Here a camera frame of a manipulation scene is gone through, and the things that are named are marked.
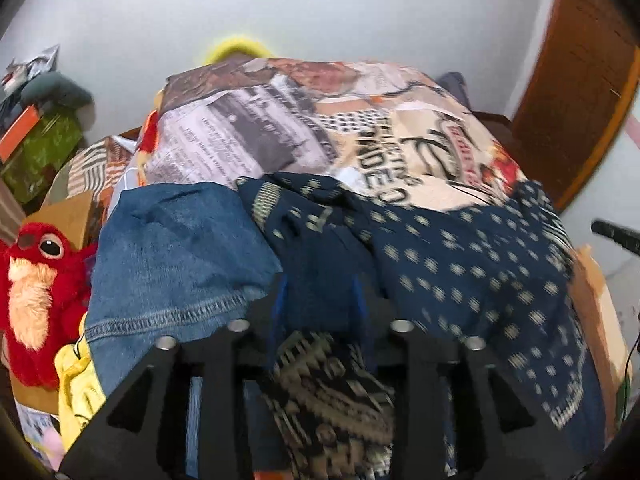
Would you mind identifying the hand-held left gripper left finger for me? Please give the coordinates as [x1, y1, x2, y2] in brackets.
[60, 272, 289, 480]

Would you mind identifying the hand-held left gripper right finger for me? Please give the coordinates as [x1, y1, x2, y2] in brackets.
[350, 275, 577, 480]

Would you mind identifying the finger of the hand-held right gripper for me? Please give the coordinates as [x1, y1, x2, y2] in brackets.
[591, 218, 640, 257]

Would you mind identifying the navy patterned hoodie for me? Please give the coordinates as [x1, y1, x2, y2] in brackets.
[235, 172, 608, 478]

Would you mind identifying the blue denim garment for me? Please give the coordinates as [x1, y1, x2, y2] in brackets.
[85, 181, 284, 478]

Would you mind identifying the brown wooden door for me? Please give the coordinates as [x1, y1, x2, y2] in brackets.
[510, 0, 640, 212]

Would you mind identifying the printed blanket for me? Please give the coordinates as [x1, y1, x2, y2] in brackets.
[42, 57, 631, 441]

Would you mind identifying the red plush toy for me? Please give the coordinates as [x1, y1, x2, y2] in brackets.
[0, 208, 98, 389]

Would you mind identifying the yellow garment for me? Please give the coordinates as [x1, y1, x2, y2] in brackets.
[54, 312, 107, 454]

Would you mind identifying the dark blue pillow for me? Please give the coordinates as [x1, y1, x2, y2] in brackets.
[437, 71, 473, 109]

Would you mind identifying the yellow plush toy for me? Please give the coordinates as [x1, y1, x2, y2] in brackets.
[205, 35, 273, 64]

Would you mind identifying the pink plush toy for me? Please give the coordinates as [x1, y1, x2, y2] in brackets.
[42, 427, 67, 467]

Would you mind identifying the printed magazine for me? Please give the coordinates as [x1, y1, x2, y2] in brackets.
[17, 402, 61, 454]

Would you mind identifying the brown striped curtain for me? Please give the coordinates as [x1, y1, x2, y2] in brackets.
[0, 180, 27, 247]

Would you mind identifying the orange box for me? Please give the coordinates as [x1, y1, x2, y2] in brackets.
[0, 105, 42, 162]

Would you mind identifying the thin black cable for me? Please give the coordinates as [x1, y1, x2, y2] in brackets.
[619, 310, 640, 422]

